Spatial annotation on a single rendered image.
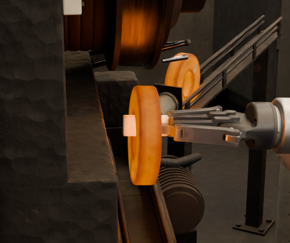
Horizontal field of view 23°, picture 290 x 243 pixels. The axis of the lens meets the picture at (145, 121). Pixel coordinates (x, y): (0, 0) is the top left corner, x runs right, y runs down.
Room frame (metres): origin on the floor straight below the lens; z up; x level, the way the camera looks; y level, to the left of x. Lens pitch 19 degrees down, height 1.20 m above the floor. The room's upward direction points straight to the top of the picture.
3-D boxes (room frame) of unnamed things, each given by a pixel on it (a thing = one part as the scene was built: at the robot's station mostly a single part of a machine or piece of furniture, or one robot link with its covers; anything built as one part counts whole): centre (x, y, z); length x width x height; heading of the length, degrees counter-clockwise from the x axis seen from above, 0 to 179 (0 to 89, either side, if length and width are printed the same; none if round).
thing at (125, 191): (1.24, 0.03, 0.66); 0.19 x 0.07 x 0.01; 7
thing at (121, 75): (1.45, 0.07, 0.68); 0.11 x 0.08 x 0.24; 97
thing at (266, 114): (1.04, -0.16, 0.83); 0.09 x 0.08 x 0.07; 98
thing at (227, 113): (1.05, -0.09, 0.83); 0.11 x 0.01 x 0.04; 96
